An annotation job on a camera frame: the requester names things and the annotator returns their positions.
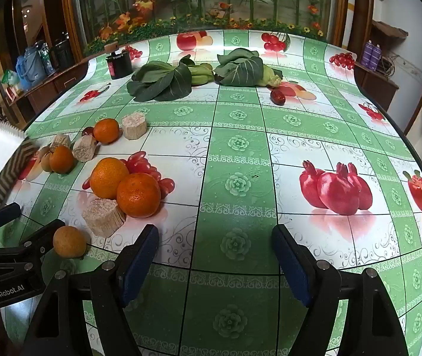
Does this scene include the tangled cables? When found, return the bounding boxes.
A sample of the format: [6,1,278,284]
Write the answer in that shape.
[379,54,399,77]

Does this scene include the green fruit-print tablecloth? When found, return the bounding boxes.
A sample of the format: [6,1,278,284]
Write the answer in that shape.
[0,30,422,356]

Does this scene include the small sugarcane piece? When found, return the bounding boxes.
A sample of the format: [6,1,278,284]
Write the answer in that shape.
[50,133,71,152]

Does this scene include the small orange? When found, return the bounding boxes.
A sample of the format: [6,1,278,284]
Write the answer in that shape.
[93,118,120,144]
[49,145,75,174]

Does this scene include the dark wooden cabinet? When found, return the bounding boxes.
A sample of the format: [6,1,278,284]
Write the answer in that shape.
[11,59,89,127]

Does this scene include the large sugarcane piece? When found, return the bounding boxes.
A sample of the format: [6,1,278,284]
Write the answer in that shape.
[81,197,127,238]

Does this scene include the angled sugarcane piece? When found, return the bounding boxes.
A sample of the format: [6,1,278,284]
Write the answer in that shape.
[72,134,98,163]

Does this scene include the black pot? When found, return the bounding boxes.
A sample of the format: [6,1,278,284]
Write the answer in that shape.
[52,37,75,69]

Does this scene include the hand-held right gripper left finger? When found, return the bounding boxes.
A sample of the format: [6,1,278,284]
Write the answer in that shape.
[22,224,160,356]

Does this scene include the small yellow citrus fruit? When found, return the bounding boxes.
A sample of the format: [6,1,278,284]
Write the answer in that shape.
[52,225,87,259]

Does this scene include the green packet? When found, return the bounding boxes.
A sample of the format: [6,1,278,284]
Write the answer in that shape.
[1,70,20,90]

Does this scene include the blue bag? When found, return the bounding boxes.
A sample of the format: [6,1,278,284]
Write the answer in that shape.
[15,47,44,91]

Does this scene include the round sugarcane piece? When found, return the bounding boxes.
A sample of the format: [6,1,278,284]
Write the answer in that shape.
[121,112,148,140]

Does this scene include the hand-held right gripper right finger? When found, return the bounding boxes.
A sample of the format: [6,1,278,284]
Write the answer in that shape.
[272,224,409,356]

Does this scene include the bamboo flower mural panel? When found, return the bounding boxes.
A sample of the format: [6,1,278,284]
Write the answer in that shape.
[66,0,348,50]

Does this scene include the black canister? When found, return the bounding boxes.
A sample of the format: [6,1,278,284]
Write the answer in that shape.
[106,50,133,80]

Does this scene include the floral thermos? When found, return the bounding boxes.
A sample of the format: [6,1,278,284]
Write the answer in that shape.
[35,40,56,76]

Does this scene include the small tan fruit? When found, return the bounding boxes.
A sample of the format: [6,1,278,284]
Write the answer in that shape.
[39,146,54,173]

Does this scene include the bok choy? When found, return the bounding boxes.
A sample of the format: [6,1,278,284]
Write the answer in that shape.
[214,48,284,88]
[127,55,213,102]

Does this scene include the low wooden cabinet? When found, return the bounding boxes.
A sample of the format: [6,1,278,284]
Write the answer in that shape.
[353,61,400,101]

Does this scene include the large orange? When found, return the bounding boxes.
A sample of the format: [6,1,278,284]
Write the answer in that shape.
[90,157,130,200]
[116,172,161,219]

